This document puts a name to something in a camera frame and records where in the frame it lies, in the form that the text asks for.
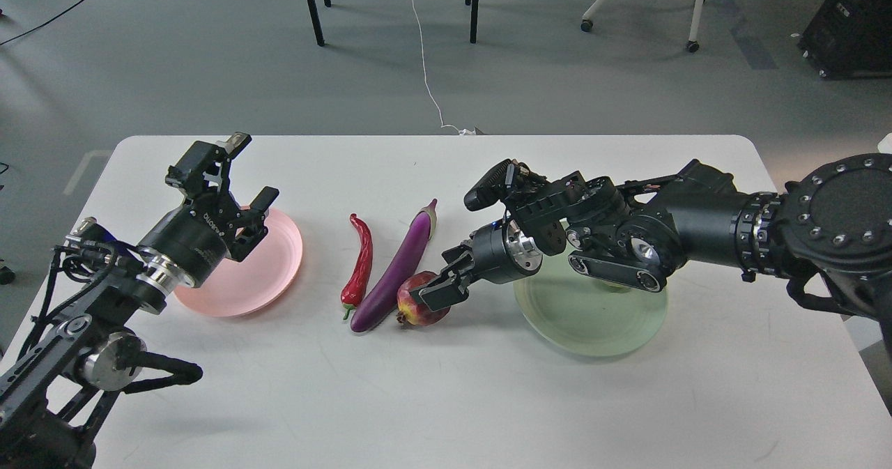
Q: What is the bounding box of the white cable on floor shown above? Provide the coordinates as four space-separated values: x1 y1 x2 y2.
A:
401 0 477 137

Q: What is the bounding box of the pink plate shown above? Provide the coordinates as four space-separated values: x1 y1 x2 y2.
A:
174 208 304 318

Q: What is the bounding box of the green plate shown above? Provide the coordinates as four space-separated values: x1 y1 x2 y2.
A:
512 253 668 357

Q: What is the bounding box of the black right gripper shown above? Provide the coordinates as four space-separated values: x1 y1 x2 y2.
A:
417 222 544 312

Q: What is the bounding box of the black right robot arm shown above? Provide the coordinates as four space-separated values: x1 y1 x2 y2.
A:
410 153 891 345

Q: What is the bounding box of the red chili pepper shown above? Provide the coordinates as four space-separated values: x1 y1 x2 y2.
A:
340 214 374 321

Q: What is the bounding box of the purple eggplant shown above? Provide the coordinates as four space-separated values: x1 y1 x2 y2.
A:
348 198 438 333

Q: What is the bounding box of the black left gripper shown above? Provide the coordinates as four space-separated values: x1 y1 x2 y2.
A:
137 132 279 288

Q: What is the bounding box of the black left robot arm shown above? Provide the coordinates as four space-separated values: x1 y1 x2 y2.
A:
1 132 279 468

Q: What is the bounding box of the black equipment case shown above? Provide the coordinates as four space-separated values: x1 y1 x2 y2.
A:
799 0 891 79

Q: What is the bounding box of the red pomegranate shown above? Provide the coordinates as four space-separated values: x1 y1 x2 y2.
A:
397 271 450 326

